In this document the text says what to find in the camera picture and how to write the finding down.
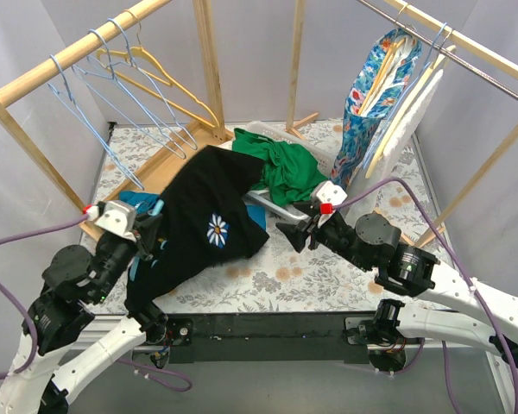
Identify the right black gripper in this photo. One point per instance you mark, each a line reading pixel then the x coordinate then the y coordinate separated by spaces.
pixel 309 233

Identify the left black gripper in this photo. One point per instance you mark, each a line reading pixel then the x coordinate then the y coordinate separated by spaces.
pixel 146 233

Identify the bright green t shirt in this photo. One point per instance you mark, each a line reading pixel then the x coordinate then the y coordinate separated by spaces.
pixel 290 173

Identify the teal plastic hanger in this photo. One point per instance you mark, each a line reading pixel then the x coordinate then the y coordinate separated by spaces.
pixel 157 208

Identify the black t shirt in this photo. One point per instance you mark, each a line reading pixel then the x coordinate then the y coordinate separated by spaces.
pixel 226 173

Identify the teal t shirt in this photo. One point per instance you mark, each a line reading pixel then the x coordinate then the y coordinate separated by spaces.
pixel 142 198

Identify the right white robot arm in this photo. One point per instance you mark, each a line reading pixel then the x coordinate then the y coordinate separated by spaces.
pixel 432 299

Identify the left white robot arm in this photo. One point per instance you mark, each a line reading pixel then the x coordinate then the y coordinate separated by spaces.
pixel 37 381

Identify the cream wooden hanger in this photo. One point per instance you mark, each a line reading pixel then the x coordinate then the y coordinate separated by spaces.
pixel 376 150

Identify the floral patterned table mat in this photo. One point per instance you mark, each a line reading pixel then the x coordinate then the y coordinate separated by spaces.
pixel 278 279

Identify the white fleece garment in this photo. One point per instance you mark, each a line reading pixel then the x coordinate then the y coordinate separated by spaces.
pixel 398 139

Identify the wooden clothes rack left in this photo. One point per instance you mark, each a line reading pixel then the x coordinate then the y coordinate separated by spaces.
pixel 48 69

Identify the wooden clothes rack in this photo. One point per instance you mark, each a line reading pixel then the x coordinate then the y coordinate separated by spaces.
pixel 464 124
pixel 48 69

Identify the blue floral garment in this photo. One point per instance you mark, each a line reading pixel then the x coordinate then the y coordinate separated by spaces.
pixel 358 131

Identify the metal hanging rod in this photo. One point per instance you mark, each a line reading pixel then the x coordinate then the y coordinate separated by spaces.
pixel 455 38

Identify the wooden clothes rack right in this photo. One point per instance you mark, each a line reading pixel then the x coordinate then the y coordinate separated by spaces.
pixel 464 124

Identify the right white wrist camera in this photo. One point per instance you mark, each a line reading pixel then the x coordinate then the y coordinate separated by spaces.
pixel 327 196

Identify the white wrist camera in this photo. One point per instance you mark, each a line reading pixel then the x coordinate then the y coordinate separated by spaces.
pixel 114 217
pixel 327 196

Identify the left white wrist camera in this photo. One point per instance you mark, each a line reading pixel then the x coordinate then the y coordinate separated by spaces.
pixel 114 217

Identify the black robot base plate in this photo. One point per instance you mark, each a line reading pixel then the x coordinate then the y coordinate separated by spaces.
pixel 286 336

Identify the blue wire hanger right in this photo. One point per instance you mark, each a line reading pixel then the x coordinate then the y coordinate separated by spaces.
pixel 427 61

